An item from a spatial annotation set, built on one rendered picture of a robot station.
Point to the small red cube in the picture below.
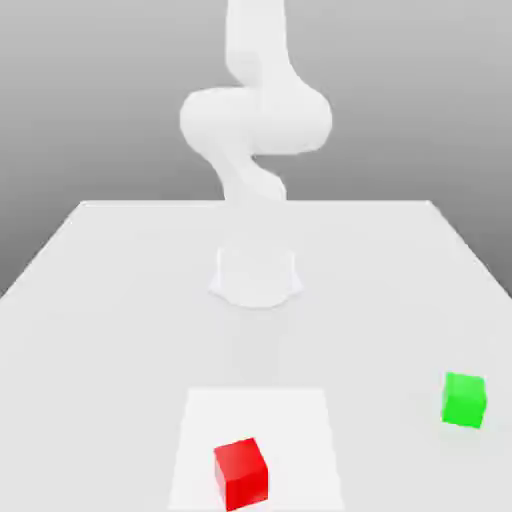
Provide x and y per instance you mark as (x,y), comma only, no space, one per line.
(240,474)

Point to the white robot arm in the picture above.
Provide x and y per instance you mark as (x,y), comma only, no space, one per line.
(256,120)

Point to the small green cube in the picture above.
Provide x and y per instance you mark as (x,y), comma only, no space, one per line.
(464,400)

